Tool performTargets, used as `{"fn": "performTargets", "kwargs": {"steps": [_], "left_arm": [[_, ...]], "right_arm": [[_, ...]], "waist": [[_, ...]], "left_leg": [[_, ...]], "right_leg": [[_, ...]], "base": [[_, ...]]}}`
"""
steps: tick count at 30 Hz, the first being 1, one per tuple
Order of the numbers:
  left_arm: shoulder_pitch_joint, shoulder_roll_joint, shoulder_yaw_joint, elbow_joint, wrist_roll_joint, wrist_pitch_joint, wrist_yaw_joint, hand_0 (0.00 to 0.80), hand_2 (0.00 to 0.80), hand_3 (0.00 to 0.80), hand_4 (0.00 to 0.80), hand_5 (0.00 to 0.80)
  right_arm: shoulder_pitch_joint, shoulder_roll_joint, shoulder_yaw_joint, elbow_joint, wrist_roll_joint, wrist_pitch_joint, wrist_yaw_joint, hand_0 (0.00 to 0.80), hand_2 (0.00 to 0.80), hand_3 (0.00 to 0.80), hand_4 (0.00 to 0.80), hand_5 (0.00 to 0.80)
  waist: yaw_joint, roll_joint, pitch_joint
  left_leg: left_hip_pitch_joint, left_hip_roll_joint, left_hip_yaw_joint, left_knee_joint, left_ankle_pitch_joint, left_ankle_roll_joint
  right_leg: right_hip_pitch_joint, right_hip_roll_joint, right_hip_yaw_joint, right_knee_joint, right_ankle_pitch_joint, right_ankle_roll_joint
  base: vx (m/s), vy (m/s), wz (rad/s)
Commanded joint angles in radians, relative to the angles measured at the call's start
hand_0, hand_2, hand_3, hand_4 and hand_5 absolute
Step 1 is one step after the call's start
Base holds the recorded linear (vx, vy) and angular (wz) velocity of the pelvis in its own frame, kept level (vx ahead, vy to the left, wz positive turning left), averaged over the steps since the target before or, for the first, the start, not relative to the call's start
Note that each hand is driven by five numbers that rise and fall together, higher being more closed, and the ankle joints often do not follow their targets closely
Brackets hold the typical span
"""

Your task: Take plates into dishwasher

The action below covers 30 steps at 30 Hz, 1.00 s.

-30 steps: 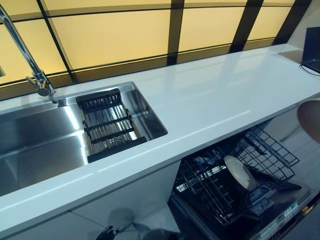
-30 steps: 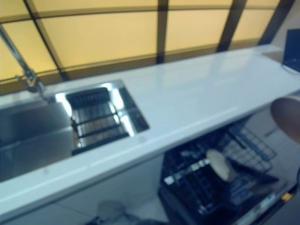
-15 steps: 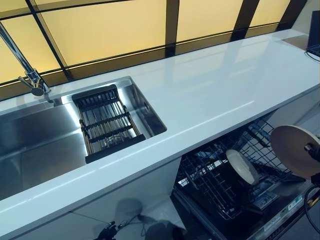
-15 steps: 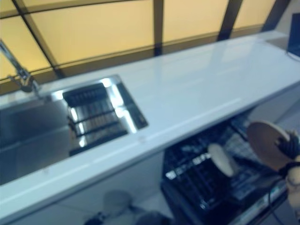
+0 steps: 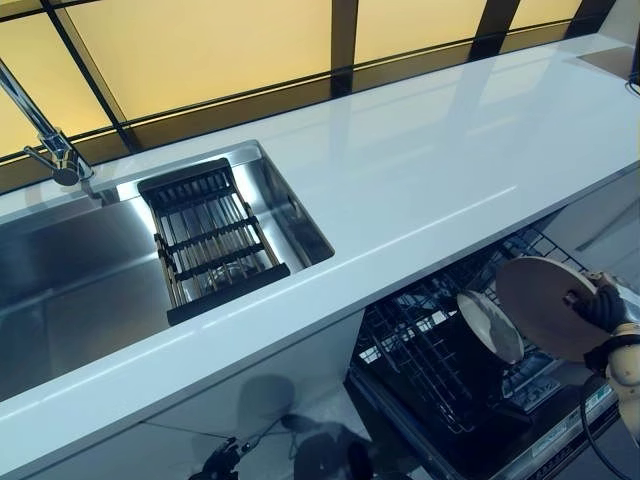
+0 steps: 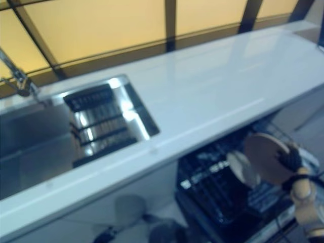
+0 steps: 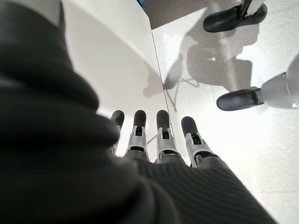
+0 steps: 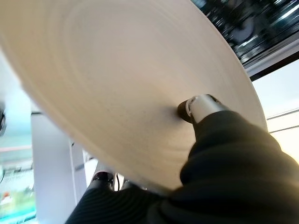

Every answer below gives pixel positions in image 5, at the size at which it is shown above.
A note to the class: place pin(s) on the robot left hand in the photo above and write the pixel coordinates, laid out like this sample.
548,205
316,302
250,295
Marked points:
222,460

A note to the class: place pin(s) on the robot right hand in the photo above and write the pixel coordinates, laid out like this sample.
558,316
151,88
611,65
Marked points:
607,305

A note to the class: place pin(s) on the round beige plate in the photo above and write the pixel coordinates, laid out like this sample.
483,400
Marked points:
540,305
492,330

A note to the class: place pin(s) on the white glossy cabinet door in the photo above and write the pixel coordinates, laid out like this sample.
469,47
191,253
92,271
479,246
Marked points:
75,455
600,215
300,360

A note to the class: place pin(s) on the black steel sink drying rack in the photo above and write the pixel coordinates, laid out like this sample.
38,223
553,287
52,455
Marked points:
210,240

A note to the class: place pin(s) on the flat built-in cooktop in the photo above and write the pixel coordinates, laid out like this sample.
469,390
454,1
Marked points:
610,60

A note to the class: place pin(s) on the stainless steel kitchen sink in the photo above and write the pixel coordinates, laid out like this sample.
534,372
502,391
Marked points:
75,260

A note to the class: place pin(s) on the chrome gooseneck kitchen faucet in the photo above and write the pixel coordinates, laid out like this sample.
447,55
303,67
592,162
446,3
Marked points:
55,145

